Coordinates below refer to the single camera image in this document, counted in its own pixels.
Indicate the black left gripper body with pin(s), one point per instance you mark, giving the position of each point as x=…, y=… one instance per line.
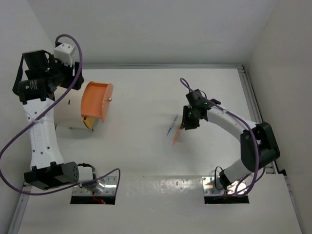
x=64, y=73

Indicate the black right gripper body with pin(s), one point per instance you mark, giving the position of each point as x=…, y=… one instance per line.
x=192, y=117

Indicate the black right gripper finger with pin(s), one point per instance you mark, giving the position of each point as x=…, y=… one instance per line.
x=191, y=126
x=184, y=121

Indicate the blue clear pen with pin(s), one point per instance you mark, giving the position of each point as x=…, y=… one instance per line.
x=172, y=124

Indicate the orange clear pen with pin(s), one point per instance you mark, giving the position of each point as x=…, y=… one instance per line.
x=176, y=137

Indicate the cylindrical beige drawer container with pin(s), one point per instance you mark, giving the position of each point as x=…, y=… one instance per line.
x=84, y=108

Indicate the yellow clear pen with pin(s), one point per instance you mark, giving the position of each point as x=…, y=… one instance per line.
x=179, y=125

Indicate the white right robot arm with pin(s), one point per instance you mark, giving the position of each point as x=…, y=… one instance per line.
x=258, y=146

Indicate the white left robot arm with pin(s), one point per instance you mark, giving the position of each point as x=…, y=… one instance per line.
x=40, y=73

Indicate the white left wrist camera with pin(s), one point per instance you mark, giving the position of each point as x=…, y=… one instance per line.
x=64, y=53

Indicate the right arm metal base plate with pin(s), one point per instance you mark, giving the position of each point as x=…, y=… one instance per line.
x=213, y=188

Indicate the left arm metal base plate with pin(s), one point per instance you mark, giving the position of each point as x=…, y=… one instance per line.
x=104, y=187

